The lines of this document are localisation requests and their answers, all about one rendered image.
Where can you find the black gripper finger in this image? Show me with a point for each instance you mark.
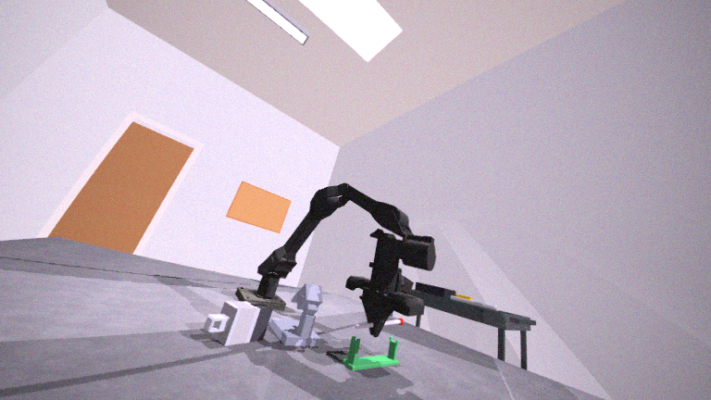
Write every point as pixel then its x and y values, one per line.
pixel 369 309
pixel 381 314

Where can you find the white pin with red cap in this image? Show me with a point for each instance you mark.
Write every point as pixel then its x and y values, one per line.
pixel 362 326

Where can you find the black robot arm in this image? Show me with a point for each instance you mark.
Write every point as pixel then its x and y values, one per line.
pixel 415 251

